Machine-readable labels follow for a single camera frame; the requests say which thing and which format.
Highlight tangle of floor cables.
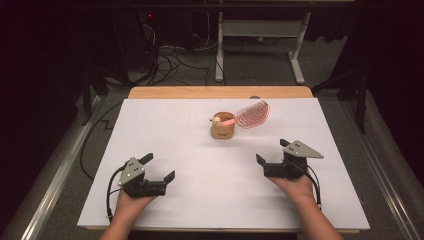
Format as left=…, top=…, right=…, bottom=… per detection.
left=139, top=43, right=211, bottom=87

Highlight aluminium floor rail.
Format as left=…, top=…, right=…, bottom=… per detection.
left=19, top=94, right=101, bottom=240
left=338, top=99, right=424, bottom=240

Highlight dark computer tower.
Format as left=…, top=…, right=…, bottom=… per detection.
left=111, top=9, right=158, bottom=73

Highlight pink hairbrush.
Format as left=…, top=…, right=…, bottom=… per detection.
left=220, top=99, right=271, bottom=130

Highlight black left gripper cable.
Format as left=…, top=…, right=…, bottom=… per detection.
left=105, top=165, right=129, bottom=223

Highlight white metal stand frame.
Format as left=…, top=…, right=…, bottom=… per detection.
left=214, top=11, right=306, bottom=85

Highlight long black floor cable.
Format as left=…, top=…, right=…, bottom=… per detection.
left=79, top=101, right=124, bottom=182

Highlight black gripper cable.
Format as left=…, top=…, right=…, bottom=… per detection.
left=105, top=165, right=129, bottom=223
left=289, top=161, right=323, bottom=211

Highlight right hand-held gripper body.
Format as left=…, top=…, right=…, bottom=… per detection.
left=263, top=140, right=325, bottom=181

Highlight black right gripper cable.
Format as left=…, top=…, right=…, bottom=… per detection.
left=289, top=161, right=323, bottom=211

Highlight person's right hand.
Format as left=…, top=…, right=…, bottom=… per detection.
left=268, top=173, right=316, bottom=204

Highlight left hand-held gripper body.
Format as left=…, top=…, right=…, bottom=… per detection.
left=117, top=156, right=167, bottom=199

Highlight black floor stand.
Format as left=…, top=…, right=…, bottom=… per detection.
left=311, top=63, right=369, bottom=135
left=79, top=64, right=131, bottom=127

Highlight round wooden cup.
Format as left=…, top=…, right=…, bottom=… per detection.
left=209, top=111, right=237, bottom=140

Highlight white table cover board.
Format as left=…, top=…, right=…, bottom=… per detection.
left=77, top=97, right=371, bottom=231

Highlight person's left hand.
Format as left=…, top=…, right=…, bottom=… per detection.
left=114, top=189, right=158, bottom=224

